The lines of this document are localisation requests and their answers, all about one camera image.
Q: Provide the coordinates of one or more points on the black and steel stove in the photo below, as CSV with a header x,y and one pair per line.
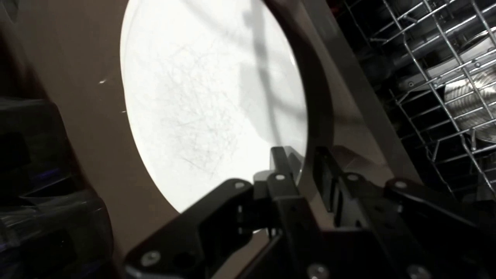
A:
x,y
47,180

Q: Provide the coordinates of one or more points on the white round plate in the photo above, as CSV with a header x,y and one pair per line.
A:
x,y
207,93

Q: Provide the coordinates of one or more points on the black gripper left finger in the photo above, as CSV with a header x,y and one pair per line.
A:
x,y
233,237

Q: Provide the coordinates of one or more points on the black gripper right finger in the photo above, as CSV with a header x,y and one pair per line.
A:
x,y
413,232

